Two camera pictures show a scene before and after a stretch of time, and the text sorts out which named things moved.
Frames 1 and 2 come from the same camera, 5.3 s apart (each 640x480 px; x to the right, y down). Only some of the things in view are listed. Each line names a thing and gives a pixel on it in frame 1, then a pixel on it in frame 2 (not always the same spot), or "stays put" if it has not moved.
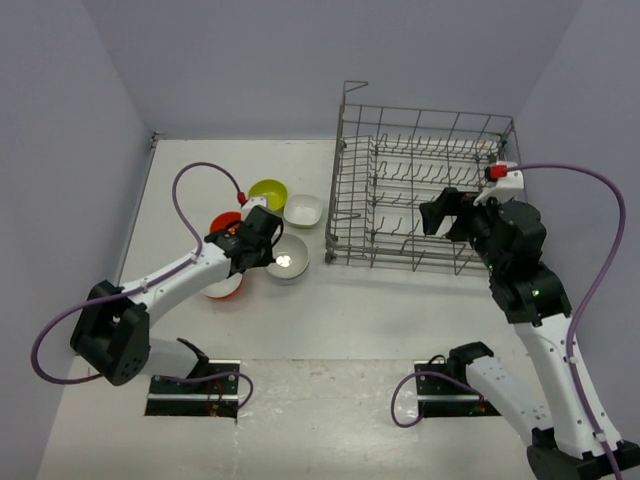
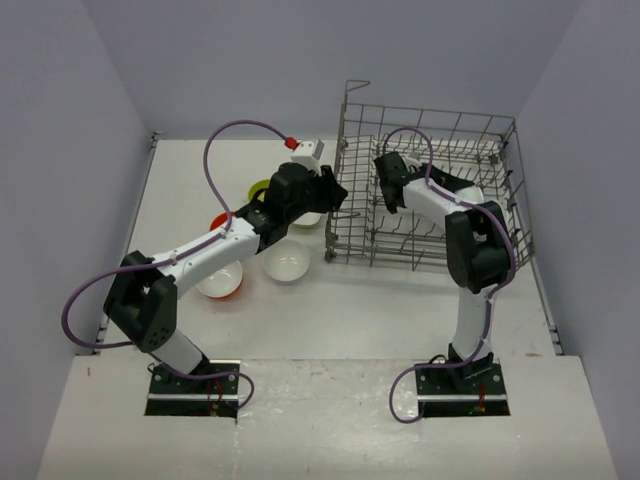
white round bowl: [291, 259] stays put
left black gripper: [267, 256] -> [333, 194]
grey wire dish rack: [391, 160] stays put
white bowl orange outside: [225, 288] stays put
